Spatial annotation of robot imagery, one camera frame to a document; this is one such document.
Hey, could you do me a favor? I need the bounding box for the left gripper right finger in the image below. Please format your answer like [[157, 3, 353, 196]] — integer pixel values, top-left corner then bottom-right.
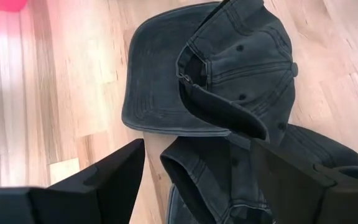
[[250, 138, 358, 224]]

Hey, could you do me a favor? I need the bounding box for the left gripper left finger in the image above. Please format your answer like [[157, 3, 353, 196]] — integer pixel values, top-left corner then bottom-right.
[[0, 138, 145, 224]]

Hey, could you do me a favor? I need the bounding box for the dark grey baseball cap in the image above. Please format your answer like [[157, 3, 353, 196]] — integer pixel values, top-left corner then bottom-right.
[[121, 0, 300, 147], [160, 124, 358, 224]]

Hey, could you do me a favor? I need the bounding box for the red tray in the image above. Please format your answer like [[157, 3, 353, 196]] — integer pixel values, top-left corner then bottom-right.
[[0, 0, 28, 12]]

